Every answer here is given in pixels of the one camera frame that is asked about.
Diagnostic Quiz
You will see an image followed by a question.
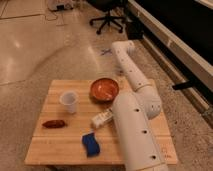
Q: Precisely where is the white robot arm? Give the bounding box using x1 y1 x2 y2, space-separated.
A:
112 40 169 171

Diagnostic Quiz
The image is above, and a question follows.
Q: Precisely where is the orange brown bowl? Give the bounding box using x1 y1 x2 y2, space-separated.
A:
90 78 119 102

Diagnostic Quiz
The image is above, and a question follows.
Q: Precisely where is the white tube bottle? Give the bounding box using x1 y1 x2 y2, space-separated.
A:
91 109 113 129

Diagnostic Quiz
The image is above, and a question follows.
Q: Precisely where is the blue sponge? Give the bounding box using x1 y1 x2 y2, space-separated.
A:
82 133 100 157

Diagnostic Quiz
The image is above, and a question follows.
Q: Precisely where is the black box on floor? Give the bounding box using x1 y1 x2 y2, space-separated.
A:
125 20 144 40

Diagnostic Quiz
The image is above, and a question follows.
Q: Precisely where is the dark red sausage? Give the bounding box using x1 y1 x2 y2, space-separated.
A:
43 120 66 128

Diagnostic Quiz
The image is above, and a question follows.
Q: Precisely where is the black office chair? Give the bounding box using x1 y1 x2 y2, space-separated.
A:
86 0 125 35

